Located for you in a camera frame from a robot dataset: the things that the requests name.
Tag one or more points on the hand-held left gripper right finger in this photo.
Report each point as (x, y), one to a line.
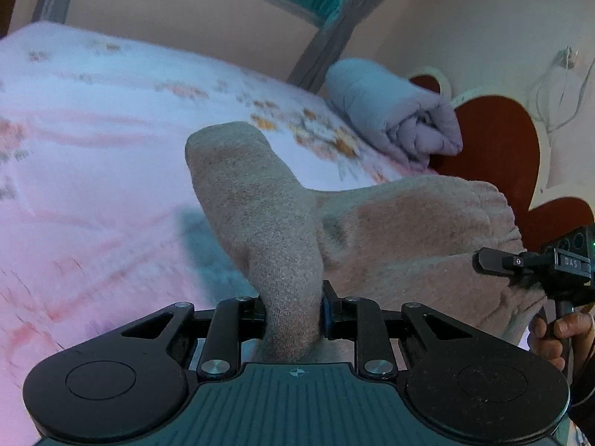
(326, 312)

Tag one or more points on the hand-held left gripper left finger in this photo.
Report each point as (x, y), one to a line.
(222, 334)

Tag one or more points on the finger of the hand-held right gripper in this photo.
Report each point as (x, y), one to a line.
(502, 260)

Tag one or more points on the beige fleece blanket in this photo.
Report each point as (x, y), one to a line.
(260, 204)

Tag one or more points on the person's right hand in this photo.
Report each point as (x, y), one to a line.
(548, 334)

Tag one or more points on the brown and white headboard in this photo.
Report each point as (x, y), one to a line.
(497, 148)

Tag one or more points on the rolled lilac comforter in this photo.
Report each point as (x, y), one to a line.
(386, 107)

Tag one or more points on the bed with floral sheet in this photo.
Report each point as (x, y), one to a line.
(93, 172)

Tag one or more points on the brown wooden door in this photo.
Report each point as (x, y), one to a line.
(11, 0)

